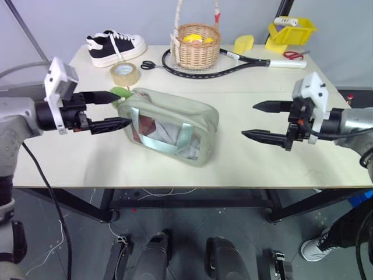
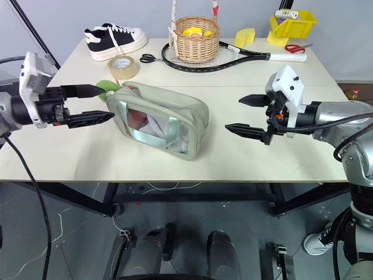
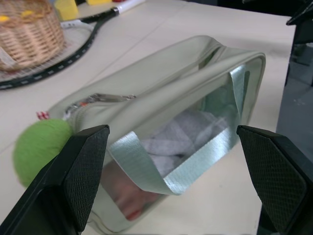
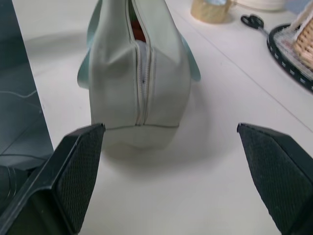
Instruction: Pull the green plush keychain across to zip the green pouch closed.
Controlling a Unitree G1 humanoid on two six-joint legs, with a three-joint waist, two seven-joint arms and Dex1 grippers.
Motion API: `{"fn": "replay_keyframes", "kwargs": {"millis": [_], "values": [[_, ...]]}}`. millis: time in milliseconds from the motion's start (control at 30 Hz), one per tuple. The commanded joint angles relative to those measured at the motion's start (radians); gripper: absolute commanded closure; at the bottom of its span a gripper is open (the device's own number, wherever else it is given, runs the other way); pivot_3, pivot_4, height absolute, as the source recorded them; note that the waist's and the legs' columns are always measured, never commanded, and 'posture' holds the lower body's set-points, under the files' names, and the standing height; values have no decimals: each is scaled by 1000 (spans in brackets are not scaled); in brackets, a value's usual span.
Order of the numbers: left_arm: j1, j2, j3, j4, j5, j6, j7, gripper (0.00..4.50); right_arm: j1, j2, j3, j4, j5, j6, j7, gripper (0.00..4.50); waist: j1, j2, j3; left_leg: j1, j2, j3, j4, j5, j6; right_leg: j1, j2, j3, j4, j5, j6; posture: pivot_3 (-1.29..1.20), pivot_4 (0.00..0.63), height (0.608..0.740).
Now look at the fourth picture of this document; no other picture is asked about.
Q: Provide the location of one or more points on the woven wicker basket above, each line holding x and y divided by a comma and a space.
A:
305, 40

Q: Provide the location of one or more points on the white round container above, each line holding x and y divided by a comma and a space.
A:
262, 3

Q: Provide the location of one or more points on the pale green zippered pouch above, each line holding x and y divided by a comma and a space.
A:
139, 80

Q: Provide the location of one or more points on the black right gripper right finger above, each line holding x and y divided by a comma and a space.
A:
276, 176

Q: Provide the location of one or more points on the beige tape roll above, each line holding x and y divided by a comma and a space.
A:
210, 11

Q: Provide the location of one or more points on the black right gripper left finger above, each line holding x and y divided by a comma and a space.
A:
73, 176

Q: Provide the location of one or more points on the dark rounded robot part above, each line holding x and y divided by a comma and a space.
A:
12, 181

